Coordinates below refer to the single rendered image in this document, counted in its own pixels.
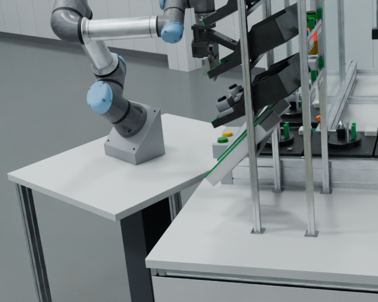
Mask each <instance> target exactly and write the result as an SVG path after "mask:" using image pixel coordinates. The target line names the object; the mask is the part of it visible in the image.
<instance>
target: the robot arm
mask: <svg viewBox="0 0 378 302"><path fill-rule="evenodd" d="M159 5H160V8H161V9H162V10H164V13H163V16H144V17H124V18H114V19H94V20H92V17H93V12H92V10H91V8H90V6H89V5H88V0H55V1H54V5H53V10H52V15H51V18H50V25H51V28H52V31H53V32H54V34H55V35H56V36H57V37H58V38H60V39H61V40H63V41H65V42H67V43H70V44H77V45H81V46H82V47H83V49H84V51H85V53H86V54H87V56H88V58H89V59H90V61H91V62H92V64H91V70H92V72H93V73H94V75H95V77H96V81H95V83H94V84H93V85H92V86H91V87H90V88H91V89H90V90H88V94H87V103H88V105H89V107H90V108H92V109H93V111H95V112H96V113H98V114H99V115H100V116H102V117H104V118H105V119H106V120H108V121H109V122H110V123H112V125H113V126H114V128H115V129H116V131H117V132H118V134H120V135H121V136H123V137H125V138H128V137H132V136H134V135H136V134H137V133H138V132H139V131H140V130H141V129H142V128H143V126H144V124H145V122H146V118H147V111H146V109H145V107H143V106H142V105H140V104H138V103H135V102H131V101H129V100H127V99H126V98H124V97H123V95H122V94H123V90H124V81H125V75H126V72H127V68H126V63H125V61H124V59H123V58H122V57H121V56H118V55H117V54H116V53H111V52H110V51H109V49H108V47H107V46H106V43H105V42H104V41H106V40H126V39H138V38H158V37H161V38H162V40H163V41H164V42H166V43H170V44H175V43H178V42H179V41H181V39H182V36H183V31H184V18H185V9H187V8H194V16H195V22H196V24H194V25H193V26H191V30H193V36H194V39H193V40H192V43H191V48H192V55H193V58H204V57H208V58H206V59H205V64H204V65H203V66H202V67H200V72H201V73H204V74H206V72H208V71H209V70H211V69H213V68H214V67H216V66H217V65H219V45H218V44H220V45H222V46H225V47H227V48H228V49H231V50H233V51H234V50H235V47H236V45H237V43H238V41H236V40H234V39H232V38H230V37H228V36H225V35H223V34H221V33H219V32H217V31H215V30H213V29H212V28H215V27H216V23H213V24H211V25H209V26H207V27H204V25H203V23H202V20H203V19H205V18H207V17H208V16H210V15H212V14H214V13H215V1H214V0H159Z"/></svg>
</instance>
